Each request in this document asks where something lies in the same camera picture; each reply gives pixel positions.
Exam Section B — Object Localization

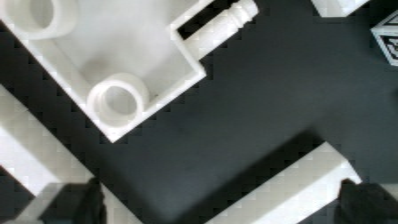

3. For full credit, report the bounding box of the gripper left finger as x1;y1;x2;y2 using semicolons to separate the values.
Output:
40;178;107;224

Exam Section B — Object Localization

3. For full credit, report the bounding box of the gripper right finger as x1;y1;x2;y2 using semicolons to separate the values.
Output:
335;180;398;224

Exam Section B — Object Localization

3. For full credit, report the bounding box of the white chair seat part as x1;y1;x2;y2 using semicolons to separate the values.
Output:
0;0;258;141

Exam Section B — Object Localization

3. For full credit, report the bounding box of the white chair leg with tag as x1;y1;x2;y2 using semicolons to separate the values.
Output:
372;10;398;67

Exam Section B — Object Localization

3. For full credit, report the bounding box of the white U-shaped frame obstacle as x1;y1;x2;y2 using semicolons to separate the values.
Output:
0;86;367;224

